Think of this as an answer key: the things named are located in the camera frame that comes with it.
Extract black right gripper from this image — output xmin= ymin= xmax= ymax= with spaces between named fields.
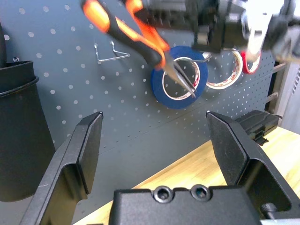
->
xmin=192 ymin=0 xmax=246 ymax=53

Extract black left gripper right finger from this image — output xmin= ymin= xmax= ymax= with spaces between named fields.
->
xmin=206 ymin=111 xmax=295 ymax=213

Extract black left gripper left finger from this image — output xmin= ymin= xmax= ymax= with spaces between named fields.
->
xmin=20 ymin=111 xmax=104 ymax=225

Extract orange black needle-nose pliers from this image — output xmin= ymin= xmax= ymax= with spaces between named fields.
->
xmin=81 ymin=0 xmax=197 ymax=98

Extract blue tape roll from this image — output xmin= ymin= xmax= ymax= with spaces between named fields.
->
xmin=150 ymin=45 xmax=209 ymax=110

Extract grey metal pegboard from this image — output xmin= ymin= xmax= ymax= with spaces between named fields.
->
xmin=0 ymin=0 xmax=286 ymax=211

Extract silver double prong hook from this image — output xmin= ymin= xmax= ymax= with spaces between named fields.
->
xmin=173 ymin=56 xmax=212 ymax=63

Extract black tool case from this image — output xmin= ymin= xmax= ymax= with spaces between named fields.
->
xmin=235 ymin=110 xmax=281 ymax=146

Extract red tape roll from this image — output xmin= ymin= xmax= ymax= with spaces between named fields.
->
xmin=241 ymin=50 xmax=262 ymax=75

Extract white tape roll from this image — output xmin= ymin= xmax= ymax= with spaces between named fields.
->
xmin=202 ymin=50 xmax=244 ymax=90

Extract black plastic cup holder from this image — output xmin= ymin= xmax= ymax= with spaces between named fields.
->
xmin=0 ymin=60 xmax=56 ymax=203

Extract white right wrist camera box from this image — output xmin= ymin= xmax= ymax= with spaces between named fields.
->
xmin=241 ymin=0 xmax=275 ymax=62

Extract white metal cabinet frame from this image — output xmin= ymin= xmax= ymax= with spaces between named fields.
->
xmin=274 ymin=63 xmax=300 ymax=136

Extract silver wire pliers holder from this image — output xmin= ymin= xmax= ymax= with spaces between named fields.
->
xmin=94 ymin=41 xmax=130 ymax=63

